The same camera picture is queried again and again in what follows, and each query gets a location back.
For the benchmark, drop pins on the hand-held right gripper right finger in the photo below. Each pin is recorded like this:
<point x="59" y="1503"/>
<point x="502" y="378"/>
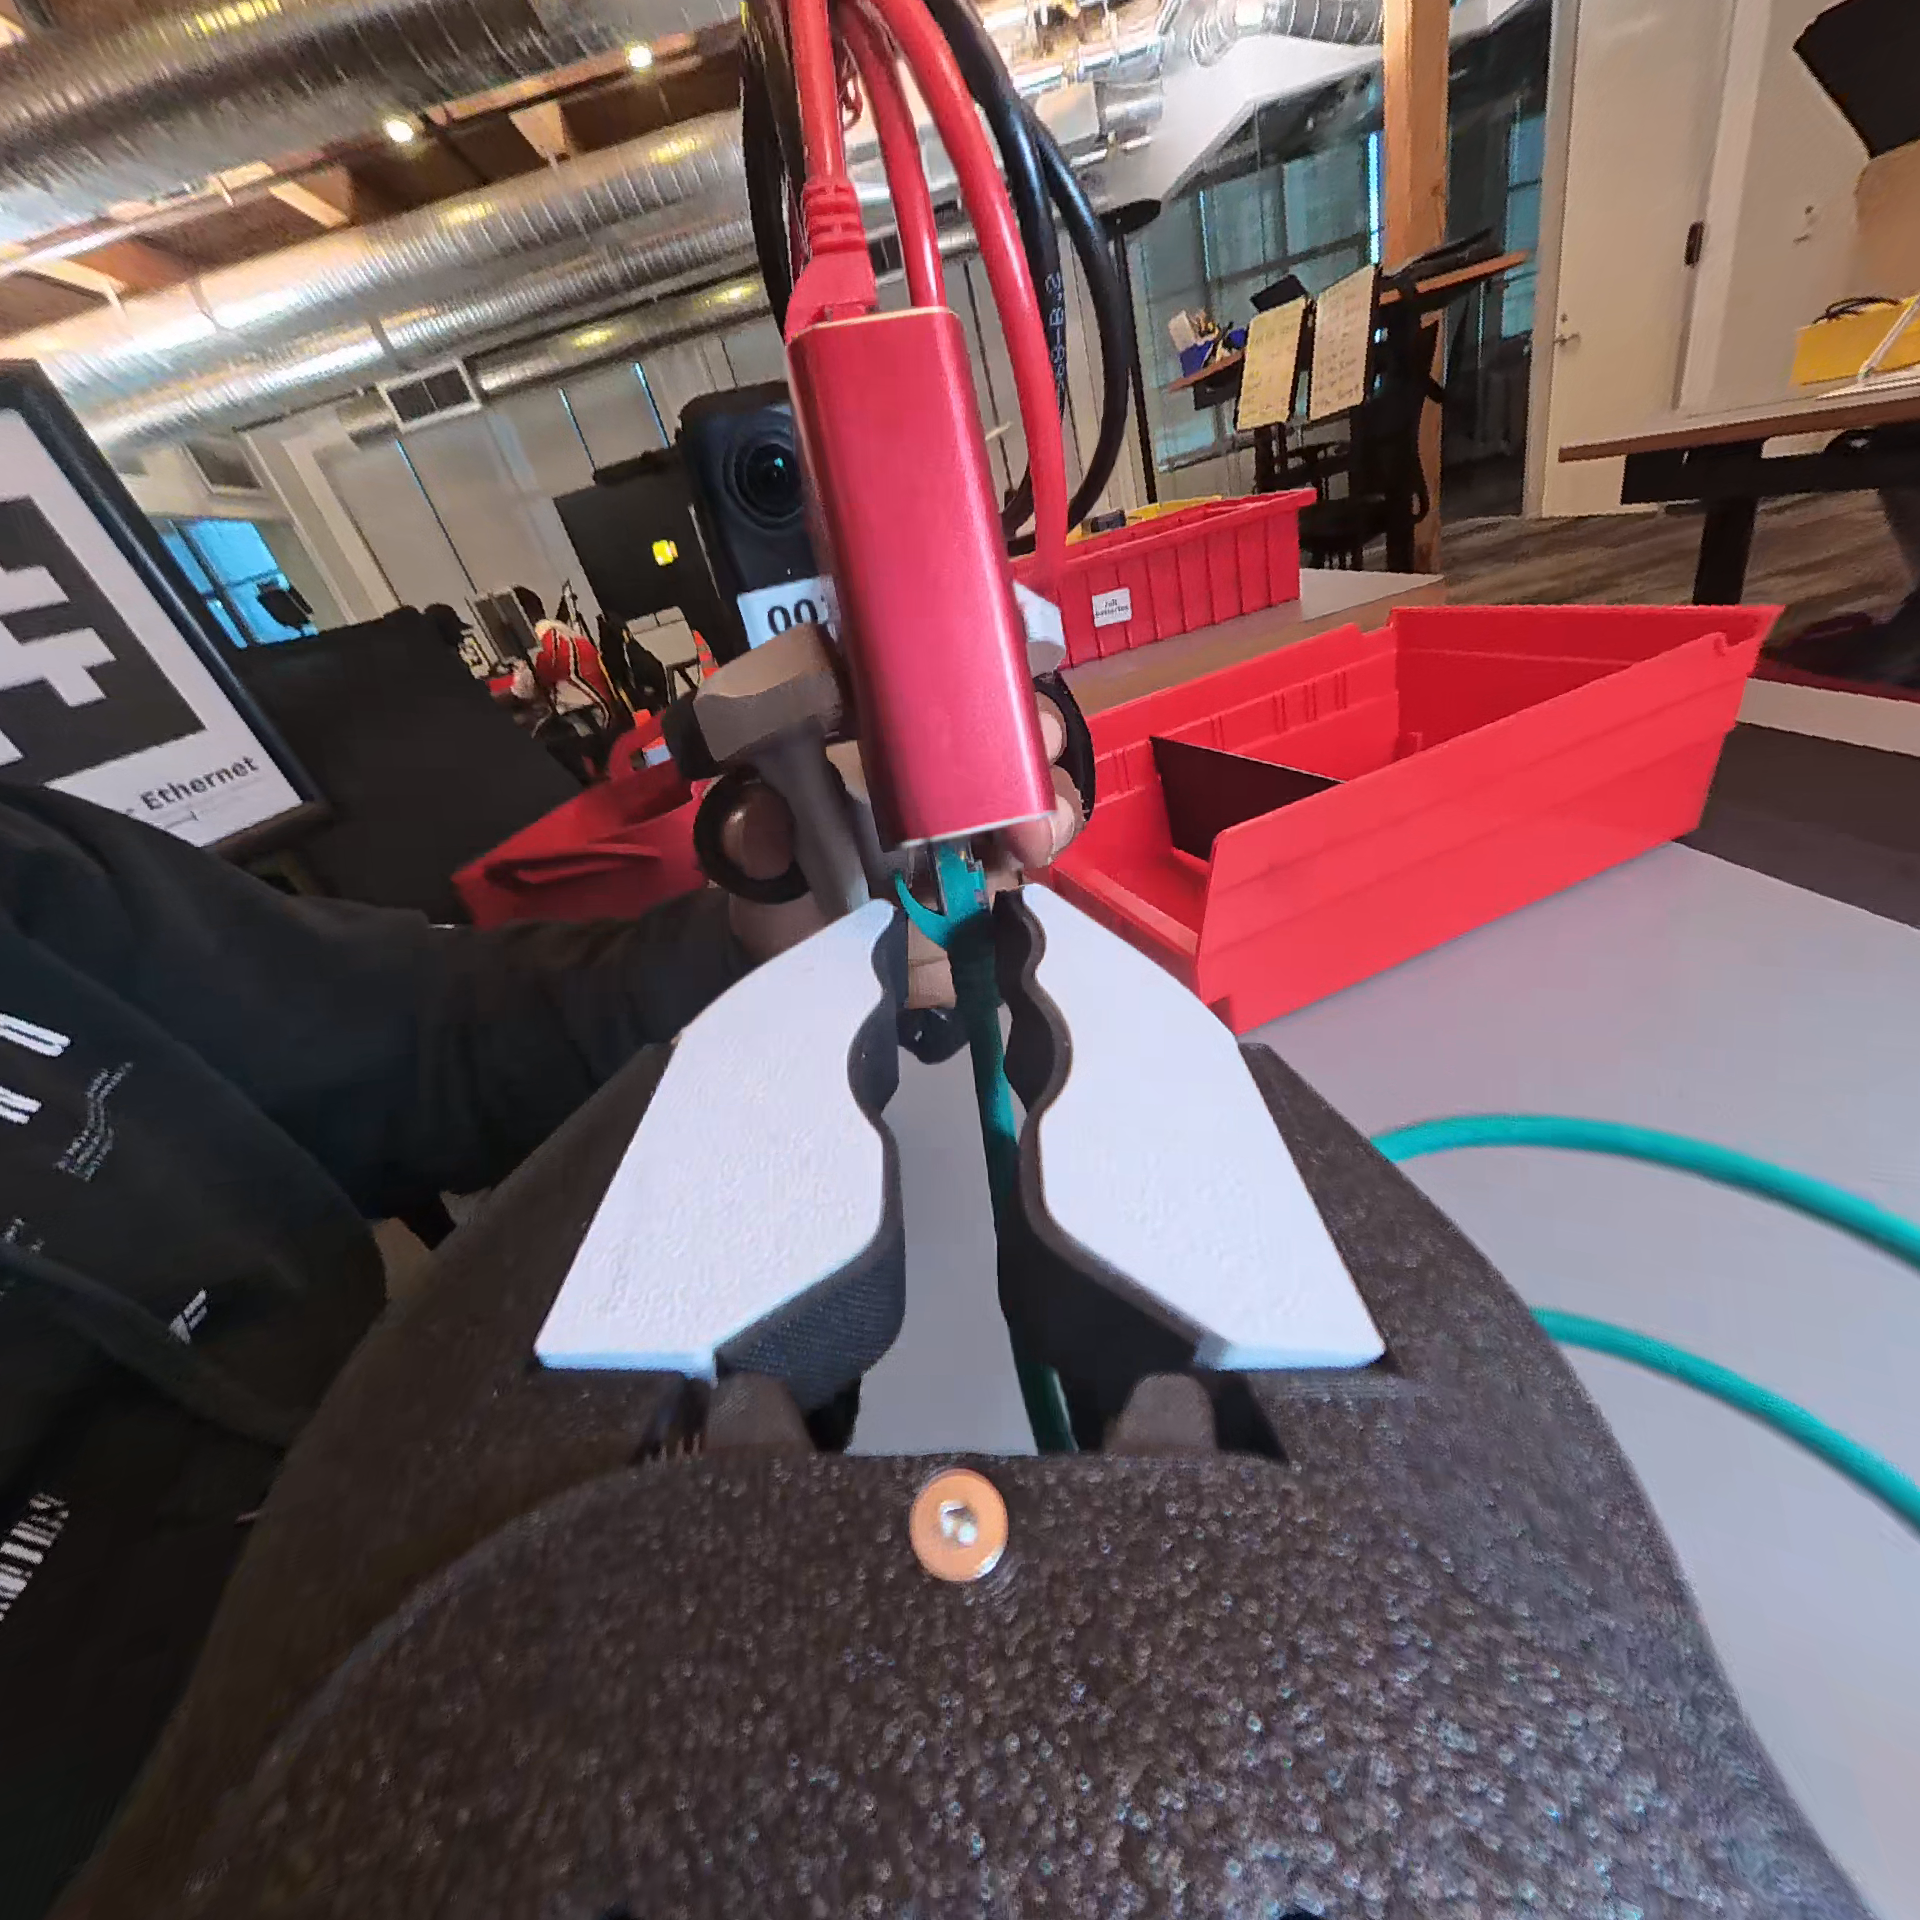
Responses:
<point x="1185" y="1184"/>

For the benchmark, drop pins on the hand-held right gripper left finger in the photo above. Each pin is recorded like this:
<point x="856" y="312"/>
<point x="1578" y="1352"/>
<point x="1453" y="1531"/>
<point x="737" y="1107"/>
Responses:
<point x="734" y="1184"/>

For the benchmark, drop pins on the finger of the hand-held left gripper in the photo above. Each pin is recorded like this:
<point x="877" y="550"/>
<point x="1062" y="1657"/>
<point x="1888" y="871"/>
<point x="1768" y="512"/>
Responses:
<point x="781" y="690"/>
<point x="1043" y="630"/>

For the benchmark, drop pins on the red metal ethernet switch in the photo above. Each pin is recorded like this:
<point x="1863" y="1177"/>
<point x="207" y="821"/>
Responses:
<point x="915" y="601"/>

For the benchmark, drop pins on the red plastic bin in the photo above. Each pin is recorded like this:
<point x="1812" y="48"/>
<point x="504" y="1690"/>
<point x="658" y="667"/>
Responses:
<point x="584" y="854"/>
<point x="1425" y="781"/>
<point x="1185" y="571"/>

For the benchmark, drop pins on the person's left forearm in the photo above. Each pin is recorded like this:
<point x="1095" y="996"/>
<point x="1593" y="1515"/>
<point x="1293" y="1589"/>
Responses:
<point x="450" y="1021"/>

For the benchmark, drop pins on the person's left hand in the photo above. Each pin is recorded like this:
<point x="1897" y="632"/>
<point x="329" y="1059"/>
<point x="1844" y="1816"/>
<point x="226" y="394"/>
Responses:
<point x="764" y="840"/>

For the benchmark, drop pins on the instruction sheet stand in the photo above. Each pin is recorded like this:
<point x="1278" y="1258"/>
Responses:
<point x="1271" y="368"/>
<point x="1343" y="345"/>

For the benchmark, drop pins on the person's upper body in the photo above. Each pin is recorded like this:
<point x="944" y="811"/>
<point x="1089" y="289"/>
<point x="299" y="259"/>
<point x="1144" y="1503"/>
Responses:
<point x="121" y="1350"/>

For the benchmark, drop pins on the black white marker sign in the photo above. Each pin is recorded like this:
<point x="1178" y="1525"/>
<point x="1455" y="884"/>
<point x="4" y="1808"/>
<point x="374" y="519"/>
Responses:
<point x="90" y="630"/>

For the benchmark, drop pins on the wooden top desk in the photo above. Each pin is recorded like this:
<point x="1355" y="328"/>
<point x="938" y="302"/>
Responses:
<point x="1740" y="435"/>

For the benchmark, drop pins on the yellow plastic bin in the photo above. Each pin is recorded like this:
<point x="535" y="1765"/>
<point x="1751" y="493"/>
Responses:
<point x="1852" y="353"/>

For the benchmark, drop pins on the cardboard box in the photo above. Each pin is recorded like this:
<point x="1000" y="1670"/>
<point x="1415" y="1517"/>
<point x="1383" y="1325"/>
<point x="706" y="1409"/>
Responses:
<point x="1892" y="210"/>

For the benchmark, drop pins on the metal ventilation duct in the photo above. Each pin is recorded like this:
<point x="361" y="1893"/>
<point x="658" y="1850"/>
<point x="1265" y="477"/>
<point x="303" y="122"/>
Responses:
<point x="301" y="284"/>

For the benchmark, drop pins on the wooden post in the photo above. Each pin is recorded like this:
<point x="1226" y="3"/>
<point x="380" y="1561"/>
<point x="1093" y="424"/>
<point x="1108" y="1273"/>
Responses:
<point x="1415" y="151"/>

